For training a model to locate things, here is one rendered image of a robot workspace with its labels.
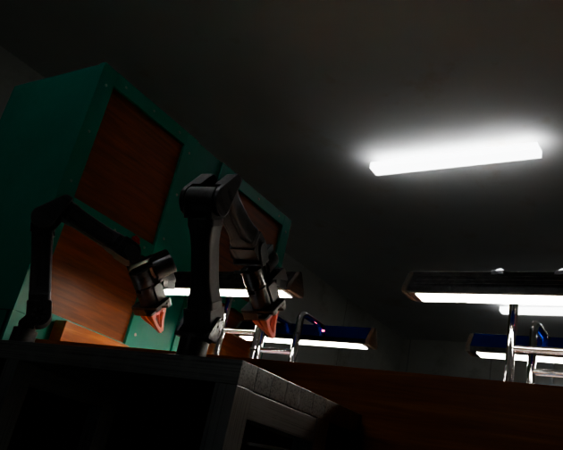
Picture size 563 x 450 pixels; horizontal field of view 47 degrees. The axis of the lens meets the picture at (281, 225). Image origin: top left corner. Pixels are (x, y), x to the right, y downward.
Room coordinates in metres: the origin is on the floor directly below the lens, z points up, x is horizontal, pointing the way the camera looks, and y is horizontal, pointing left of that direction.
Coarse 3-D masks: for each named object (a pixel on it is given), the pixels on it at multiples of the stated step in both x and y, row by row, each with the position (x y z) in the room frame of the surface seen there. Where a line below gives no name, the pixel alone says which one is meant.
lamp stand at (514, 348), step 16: (496, 272) 1.52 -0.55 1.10; (560, 272) 1.43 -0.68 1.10; (512, 304) 1.65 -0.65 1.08; (512, 320) 1.65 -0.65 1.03; (512, 336) 1.65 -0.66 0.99; (512, 352) 1.65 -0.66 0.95; (528, 352) 1.63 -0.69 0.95; (544, 352) 1.60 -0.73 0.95; (560, 352) 1.58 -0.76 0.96; (512, 368) 1.65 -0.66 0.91
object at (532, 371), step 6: (534, 324) 1.85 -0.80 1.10; (540, 324) 1.87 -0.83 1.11; (534, 330) 1.84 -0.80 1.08; (540, 330) 1.89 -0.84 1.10; (534, 336) 1.84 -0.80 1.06; (540, 336) 1.95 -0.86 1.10; (546, 336) 1.95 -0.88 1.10; (534, 342) 1.84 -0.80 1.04; (528, 354) 1.85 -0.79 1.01; (534, 354) 1.84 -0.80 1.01; (528, 360) 1.85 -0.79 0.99; (534, 360) 1.84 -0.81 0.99; (528, 366) 1.85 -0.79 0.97; (534, 366) 1.84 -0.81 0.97; (528, 372) 1.85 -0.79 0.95; (534, 372) 1.84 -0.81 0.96; (540, 372) 1.83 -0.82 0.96; (546, 372) 1.82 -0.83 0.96; (552, 372) 1.81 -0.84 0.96; (558, 372) 1.80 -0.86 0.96; (528, 378) 1.85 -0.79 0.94; (534, 378) 1.84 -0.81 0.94
